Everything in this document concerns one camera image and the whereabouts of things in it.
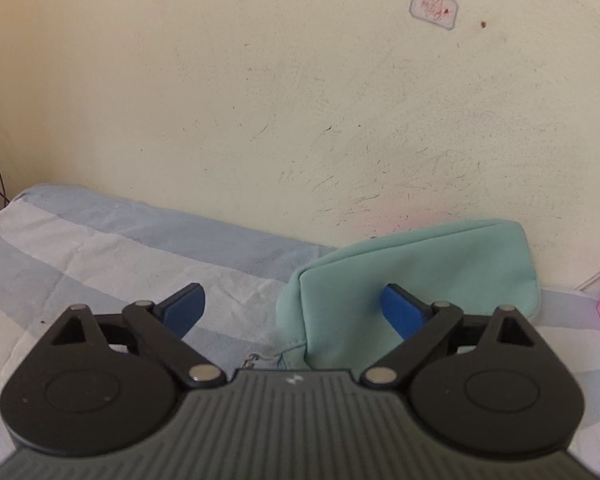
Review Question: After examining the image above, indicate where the teal zipper pouch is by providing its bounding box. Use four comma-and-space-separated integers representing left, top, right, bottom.
242, 218, 542, 372

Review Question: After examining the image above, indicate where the wall sticker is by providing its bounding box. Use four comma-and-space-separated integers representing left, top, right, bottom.
409, 0, 459, 31

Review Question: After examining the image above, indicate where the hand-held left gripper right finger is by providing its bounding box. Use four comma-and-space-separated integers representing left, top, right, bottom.
360, 283, 538, 388

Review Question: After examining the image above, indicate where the striped blue bed sheet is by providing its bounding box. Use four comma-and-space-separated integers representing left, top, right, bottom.
0, 183, 600, 478

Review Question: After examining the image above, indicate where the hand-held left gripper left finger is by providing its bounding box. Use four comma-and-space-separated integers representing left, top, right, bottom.
45, 282, 227, 388

